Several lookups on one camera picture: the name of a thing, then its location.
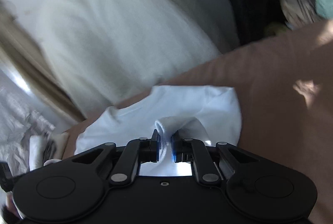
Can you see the beige curtain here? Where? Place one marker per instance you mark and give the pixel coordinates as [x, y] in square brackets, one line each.
[39, 70]

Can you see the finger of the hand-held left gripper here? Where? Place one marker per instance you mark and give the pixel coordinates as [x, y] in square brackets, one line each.
[5, 174]

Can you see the white T-shirt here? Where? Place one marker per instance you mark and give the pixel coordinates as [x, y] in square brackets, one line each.
[182, 104]

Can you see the folded white printed shirt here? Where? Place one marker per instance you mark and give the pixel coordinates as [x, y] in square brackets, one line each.
[37, 149]

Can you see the crinkled silver plastic sheet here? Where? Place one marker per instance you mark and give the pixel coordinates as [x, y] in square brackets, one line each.
[15, 120]

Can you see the yellow green cloth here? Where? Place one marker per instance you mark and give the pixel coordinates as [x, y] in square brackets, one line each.
[274, 29]

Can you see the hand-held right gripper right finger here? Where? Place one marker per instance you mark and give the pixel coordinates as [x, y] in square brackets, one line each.
[176, 147]

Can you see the pale pink cloth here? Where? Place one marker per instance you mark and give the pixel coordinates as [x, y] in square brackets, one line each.
[299, 8]

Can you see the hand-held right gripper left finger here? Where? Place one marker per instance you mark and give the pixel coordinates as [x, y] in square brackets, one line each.
[155, 146]

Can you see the white hanging cloth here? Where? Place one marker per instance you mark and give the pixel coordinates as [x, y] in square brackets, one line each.
[104, 31]

